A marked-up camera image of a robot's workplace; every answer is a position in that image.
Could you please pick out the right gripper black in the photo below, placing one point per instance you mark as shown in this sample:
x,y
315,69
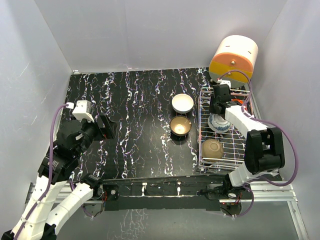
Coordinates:
x,y
212,109

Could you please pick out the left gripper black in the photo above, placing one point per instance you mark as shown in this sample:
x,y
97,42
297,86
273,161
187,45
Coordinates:
x,y
107,130

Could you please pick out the red bowl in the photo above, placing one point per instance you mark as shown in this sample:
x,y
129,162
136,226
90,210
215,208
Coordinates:
x,y
238,101

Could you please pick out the blue white patterned bowl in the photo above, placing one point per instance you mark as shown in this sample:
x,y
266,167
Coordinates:
x,y
218,124

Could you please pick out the brown bowl cream interior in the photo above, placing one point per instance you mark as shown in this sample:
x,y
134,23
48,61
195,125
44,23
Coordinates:
x,y
180,125

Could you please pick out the black glossy bowl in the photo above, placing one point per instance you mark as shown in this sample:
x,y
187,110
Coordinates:
x,y
212,149

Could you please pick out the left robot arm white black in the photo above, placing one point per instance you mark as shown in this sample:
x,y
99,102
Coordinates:
x,y
40,219

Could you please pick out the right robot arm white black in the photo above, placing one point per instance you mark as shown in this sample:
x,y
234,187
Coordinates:
x,y
264,148

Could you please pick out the round pastel drawer cabinet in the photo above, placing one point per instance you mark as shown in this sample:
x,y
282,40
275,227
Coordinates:
x,y
235,57

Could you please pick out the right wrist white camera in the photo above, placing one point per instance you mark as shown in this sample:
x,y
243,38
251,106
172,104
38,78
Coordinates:
x,y
224,82

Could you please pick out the wrist white camera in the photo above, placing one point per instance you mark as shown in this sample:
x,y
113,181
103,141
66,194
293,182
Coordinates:
x,y
224,82
82,111

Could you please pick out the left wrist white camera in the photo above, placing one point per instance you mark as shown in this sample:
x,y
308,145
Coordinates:
x,y
82,111

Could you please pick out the white wire dish rack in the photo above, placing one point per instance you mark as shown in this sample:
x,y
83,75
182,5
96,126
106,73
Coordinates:
x,y
233,141

